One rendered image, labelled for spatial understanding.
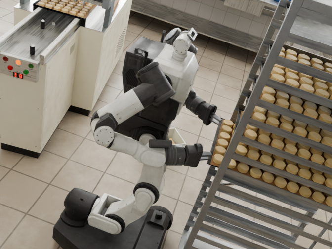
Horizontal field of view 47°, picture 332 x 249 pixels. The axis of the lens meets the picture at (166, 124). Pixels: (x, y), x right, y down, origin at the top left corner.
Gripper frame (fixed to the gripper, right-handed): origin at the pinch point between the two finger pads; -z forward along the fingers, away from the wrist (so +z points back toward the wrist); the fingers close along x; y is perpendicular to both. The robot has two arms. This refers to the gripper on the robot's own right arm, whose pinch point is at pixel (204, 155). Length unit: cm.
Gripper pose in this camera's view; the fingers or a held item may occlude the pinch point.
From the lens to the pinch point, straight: 171.2
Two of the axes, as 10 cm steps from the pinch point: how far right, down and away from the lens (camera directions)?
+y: -2.4, -6.1, 7.6
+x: 2.4, -7.9, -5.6
